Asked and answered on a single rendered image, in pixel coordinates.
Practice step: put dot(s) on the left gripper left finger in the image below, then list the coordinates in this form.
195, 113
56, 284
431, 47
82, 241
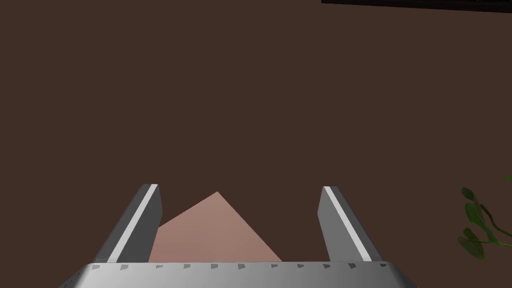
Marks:
138, 228

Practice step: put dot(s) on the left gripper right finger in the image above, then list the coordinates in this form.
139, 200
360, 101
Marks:
344, 228

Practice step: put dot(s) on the black framed picture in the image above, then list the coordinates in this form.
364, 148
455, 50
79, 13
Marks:
420, 5

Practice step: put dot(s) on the green leafy plant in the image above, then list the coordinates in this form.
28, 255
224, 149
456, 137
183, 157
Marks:
478, 224

